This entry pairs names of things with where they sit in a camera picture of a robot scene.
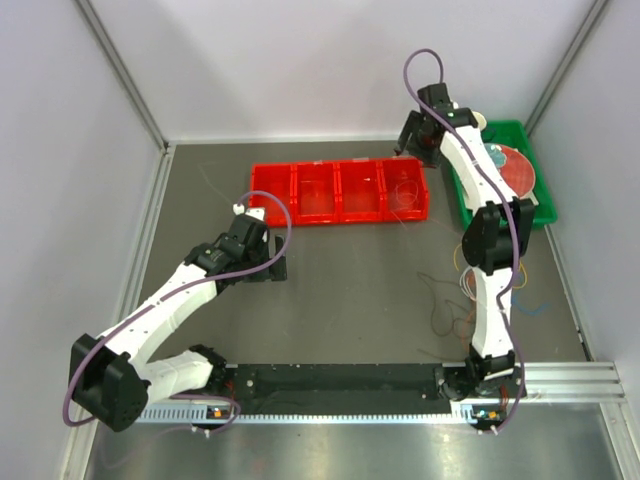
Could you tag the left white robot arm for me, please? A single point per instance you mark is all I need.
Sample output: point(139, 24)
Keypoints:
point(113, 376)

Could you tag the green plastic tray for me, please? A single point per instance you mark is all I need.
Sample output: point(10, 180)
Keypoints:
point(512, 134)

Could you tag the slotted grey cable duct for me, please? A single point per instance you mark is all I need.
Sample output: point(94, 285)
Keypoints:
point(218, 413)

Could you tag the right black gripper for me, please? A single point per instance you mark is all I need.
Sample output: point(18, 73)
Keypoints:
point(428, 158)

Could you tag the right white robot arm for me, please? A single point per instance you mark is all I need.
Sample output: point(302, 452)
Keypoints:
point(494, 241)

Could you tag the dark green paper cup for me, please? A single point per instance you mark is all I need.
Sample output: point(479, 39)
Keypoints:
point(481, 121)

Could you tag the blue patterned plate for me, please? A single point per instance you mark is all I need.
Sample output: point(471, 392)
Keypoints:
point(496, 154)

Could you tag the red bin far left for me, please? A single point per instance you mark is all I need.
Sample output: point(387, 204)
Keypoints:
point(275, 179)

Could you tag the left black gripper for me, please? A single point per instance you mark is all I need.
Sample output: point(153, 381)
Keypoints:
point(278, 270)

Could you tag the red round plate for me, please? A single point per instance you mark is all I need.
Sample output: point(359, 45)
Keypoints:
point(518, 172)

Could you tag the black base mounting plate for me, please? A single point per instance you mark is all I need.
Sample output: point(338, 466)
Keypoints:
point(331, 388)

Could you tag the white square board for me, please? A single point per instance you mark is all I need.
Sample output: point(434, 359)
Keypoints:
point(530, 195)

